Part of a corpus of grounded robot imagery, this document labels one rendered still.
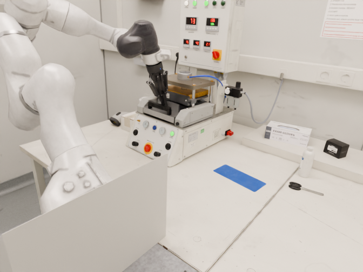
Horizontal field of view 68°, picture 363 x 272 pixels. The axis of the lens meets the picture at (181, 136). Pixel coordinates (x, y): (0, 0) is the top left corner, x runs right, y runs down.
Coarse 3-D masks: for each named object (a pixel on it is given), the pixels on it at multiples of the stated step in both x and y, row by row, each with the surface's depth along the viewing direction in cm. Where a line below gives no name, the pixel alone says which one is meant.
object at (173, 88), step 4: (168, 88) 145; (172, 88) 145; (176, 88) 146; (180, 88) 146; (184, 88) 144; (176, 92) 138; (180, 92) 138; (184, 92) 138; (188, 92) 138; (196, 92) 139; (200, 92) 140; (204, 92) 143; (208, 92) 146; (196, 96) 139; (200, 96) 142; (204, 96) 144; (208, 96) 147
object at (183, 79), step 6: (180, 72) 140; (186, 72) 140; (168, 78) 143; (174, 78) 144; (180, 78) 140; (186, 78) 140; (192, 78) 146; (198, 78) 147; (216, 78) 139; (174, 84) 137; (180, 84) 134; (186, 84) 132; (192, 84) 130; (198, 84) 133; (204, 84) 135; (210, 84) 139; (222, 84) 142
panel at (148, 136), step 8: (136, 120) 146; (144, 120) 142; (152, 120) 139; (136, 128) 145; (144, 128) 141; (152, 128) 137; (168, 128) 132; (176, 128) 129; (136, 136) 144; (144, 136) 141; (152, 136) 137; (160, 136) 134; (168, 136) 131; (176, 136) 128; (128, 144) 147; (144, 144) 140; (152, 144) 136; (160, 144) 133; (144, 152) 139; (152, 152) 136; (160, 152) 133; (168, 152) 130; (168, 160) 129
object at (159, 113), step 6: (168, 102) 139; (144, 108) 142; (150, 108) 140; (156, 108) 140; (174, 108) 137; (150, 114) 140; (156, 114) 137; (162, 114) 134; (174, 114) 133; (168, 120) 132; (174, 120) 130
